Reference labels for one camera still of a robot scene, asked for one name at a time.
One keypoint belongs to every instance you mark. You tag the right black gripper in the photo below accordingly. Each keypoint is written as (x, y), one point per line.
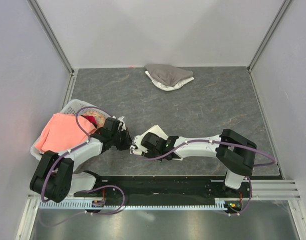
(148, 154)

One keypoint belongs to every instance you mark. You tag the white plastic basket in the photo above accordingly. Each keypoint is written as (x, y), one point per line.
(75, 107)

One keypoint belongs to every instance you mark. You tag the red item in basket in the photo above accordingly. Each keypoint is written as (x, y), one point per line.
(95, 118)

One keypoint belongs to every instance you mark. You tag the white cloth napkin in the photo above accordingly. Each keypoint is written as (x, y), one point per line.
(156, 129)

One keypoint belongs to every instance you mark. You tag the aluminium frame post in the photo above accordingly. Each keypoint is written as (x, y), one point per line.
(50, 34)
(269, 33)

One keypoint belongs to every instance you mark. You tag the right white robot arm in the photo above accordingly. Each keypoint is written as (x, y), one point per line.
(236, 152)

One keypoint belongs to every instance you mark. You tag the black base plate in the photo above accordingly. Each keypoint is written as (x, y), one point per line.
(173, 190)

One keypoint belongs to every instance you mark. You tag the grey folded cloth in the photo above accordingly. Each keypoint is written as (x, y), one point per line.
(167, 74)

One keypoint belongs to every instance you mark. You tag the left aluminium frame post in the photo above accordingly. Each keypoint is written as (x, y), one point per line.
(50, 34)

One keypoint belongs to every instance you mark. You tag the pink cloth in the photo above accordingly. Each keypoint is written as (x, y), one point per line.
(63, 132)

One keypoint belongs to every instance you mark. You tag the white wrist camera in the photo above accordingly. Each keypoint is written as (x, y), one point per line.
(122, 125)
(136, 146)

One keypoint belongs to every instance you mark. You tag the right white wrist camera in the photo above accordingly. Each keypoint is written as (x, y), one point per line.
(136, 146)

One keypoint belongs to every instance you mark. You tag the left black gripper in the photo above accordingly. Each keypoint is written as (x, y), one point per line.
(127, 140)

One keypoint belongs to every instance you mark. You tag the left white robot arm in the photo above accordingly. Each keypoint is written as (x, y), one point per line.
(54, 179)

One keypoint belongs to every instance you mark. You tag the right aluminium frame post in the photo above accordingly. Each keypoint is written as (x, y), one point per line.
(269, 33)

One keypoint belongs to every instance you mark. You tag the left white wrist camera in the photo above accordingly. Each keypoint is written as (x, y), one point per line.
(122, 125)

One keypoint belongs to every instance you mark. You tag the white cable duct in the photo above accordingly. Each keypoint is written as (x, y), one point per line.
(87, 204)

